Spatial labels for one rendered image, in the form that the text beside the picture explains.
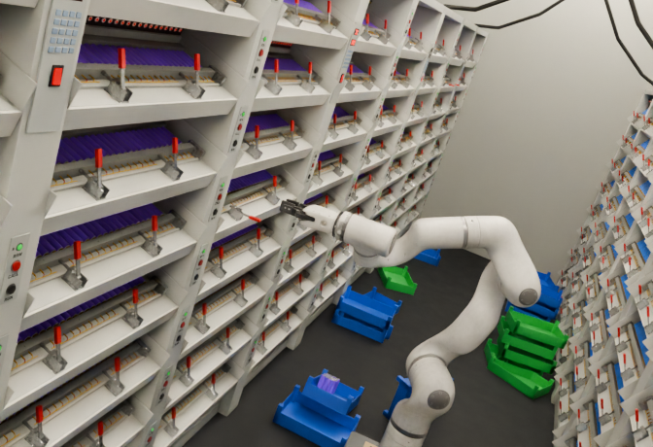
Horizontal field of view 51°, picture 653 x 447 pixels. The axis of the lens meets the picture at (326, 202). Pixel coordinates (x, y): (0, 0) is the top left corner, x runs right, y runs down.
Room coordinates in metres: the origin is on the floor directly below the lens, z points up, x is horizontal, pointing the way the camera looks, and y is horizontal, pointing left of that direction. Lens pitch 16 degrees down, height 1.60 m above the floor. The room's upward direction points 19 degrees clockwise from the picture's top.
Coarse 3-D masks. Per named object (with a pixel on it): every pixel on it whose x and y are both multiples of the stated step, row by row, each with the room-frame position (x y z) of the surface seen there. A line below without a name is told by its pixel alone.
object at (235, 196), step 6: (270, 180) 2.22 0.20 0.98; (252, 186) 2.08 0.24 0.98; (258, 186) 2.12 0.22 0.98; (264, 186) 2.15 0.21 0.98; (270, 186) 2.21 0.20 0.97; (234, 192) 1.96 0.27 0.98; (240, 192) 1.99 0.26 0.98; (246, 192) 2.01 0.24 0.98; (252, 192) 2.07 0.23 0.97; (228, 198) 1.90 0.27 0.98; (234, 198) 1.94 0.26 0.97; (240, 198) 1.99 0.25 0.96; (252, 198) 2.04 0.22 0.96
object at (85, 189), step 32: (96, 128) 1.38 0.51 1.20; (128, 128) 1.49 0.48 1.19; (160, 128) 1.60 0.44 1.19; (192, 128) 1.64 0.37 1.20; (64, 160) 1.20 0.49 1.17; (96, 160) 1.19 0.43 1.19; (128, 160) 1.36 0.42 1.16; (160, 160) 1.49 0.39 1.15; (192, 160) 1.58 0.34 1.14; (224, 160) 1.62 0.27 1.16; (64, 192) 1.14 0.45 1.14; (96, 192) 1.19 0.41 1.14; (128, 192) 1.28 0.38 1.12; (160, 192) 1.39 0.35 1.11; (64, 224) 1.11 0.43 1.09
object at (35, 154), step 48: (48, 0) 0.95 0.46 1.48; (0, 48) 0.96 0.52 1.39; (0, 144) 0.95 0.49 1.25; (48, 144) 1.01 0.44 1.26; (0, 192) 0.95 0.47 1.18; (48, 192) 1.03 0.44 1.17; (0, 240) 0.95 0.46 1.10; (0, 288) 0.97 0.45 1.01; (0, 336) 0.99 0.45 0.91; (0, 384) 1.02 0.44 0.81
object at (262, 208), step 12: (276, 168) 2.32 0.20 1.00; (288, 180) 2.31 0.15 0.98; (264, 192) 2.16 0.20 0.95; (276, 192) 2.22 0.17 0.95; (288, 192) 2.29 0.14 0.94; (300, 192) 2.30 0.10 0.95; (228, 204) 1.92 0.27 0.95; (252, 204) 2.02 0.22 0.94; (264, 204) 2.08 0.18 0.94; (276, 204) 2.14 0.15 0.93; (228, 216) 1.85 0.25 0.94; (264, 216) 2.07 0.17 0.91; (228, 228) 1.80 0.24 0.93; (240, 228) 1.91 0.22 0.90; (216, 240) 1.76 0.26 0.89
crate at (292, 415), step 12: (288, 396) 2.48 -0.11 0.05; (300, 396) 2.55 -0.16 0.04; (288, 408) 2.48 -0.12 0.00; (300, 408) 2.51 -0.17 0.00; (312, 408) 2.53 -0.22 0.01; (324, 408) 2.52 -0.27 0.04; (276, 420) 2.36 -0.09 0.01; (288, 420) 2.35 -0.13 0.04; (300, 420) 2.43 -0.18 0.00; (312, 420) 2.46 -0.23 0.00; (324, 420) 2.49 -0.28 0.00; (336, 420) 2.50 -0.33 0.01; (348, 420) 2.49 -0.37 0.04; (300, 432) 2.34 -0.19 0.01; (312, 432) 2.32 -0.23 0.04; (324, 432) 2.40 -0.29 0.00; (336, 432) 2.43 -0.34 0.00; (348, 432) 2.45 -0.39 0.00; (324, 444) 2.31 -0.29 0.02; (336, 444) 2.30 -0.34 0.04
